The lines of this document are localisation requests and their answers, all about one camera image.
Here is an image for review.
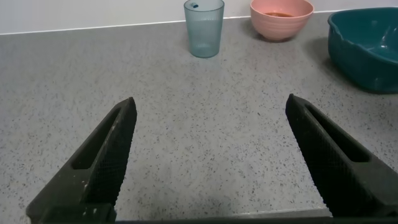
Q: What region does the pink ribbed bowl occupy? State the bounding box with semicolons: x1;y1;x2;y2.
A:
249;0;315;42

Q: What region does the ribbed translucent blue-grey cup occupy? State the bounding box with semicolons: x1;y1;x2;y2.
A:
183;0;226;59

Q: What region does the orange-brown liquid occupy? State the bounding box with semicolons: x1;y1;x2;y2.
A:
264;11;295;19

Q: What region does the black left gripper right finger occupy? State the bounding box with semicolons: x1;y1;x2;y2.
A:
285;93;398;218

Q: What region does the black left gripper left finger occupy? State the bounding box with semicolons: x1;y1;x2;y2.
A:
25;96;138;223

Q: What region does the teal plastic basin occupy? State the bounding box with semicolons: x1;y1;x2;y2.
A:
326;7;398;95

